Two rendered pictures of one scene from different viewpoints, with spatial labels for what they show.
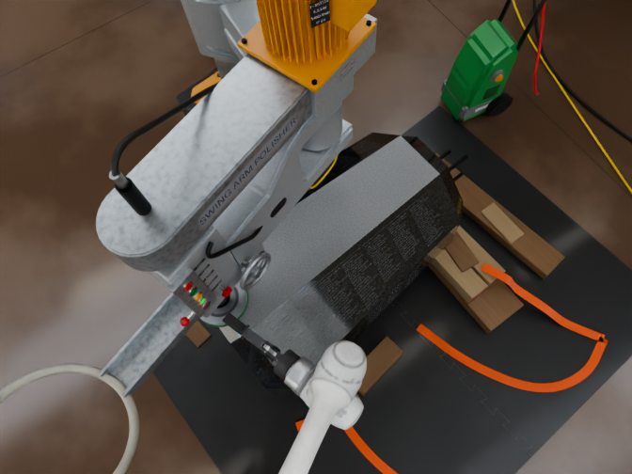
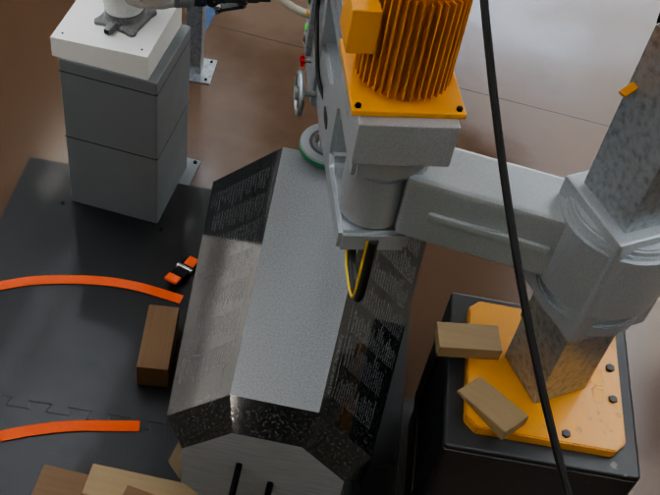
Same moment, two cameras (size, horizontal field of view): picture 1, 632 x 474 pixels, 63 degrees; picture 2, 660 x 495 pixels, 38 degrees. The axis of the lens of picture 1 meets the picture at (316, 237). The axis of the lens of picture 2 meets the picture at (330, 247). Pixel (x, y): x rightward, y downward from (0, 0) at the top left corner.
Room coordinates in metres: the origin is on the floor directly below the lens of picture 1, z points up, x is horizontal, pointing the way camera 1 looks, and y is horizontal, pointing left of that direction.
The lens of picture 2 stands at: (1.97, -1.79, 3.21)
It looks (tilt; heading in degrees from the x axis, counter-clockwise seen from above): 48 degrees down; 120
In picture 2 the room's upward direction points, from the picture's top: 11 degrees clockwise
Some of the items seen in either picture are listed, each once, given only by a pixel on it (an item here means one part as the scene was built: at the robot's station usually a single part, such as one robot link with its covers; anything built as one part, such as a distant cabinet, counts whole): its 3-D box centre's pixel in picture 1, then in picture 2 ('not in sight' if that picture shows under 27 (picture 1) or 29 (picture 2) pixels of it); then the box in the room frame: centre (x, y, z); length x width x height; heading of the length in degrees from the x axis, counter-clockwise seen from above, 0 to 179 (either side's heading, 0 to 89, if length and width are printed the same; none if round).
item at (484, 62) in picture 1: (487, 55); not in sight; (1.99, -1.15, 0.43); 0.35 x 0.35 x 0.87; 16
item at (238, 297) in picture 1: (220, 298); (330, 143); (0.62, 0.41, 0.90); 0.21 x 0.21 x 0.01
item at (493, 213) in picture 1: (501, 223); not in sight; (1.07, -1.07, 0.09); 0.25 x 0.10 x 0.01; 27
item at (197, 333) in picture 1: (190, 325); not in sight; (0.77, 0.78, 0.02); 0.25 x 0.10 x 0.01; 38
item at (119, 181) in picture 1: (130, 192); not in sight; (0.62, 0.41, 1.81); 0.04 x 0.04 x 0.17
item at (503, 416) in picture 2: not in sight; (492, 404); (1.62, -0.04, 0.80); 0.20 x 0.10 x 0.05; 166
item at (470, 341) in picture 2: not in sight; (467, 340); (1.44, 0.10, 0.81); 0.20 x 0.10 x 0.05; 39
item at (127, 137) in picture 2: not in sight; (129, 118); (-0.37, 0.38, 0.40); 0.50 x 0.50 x 0.80; 25
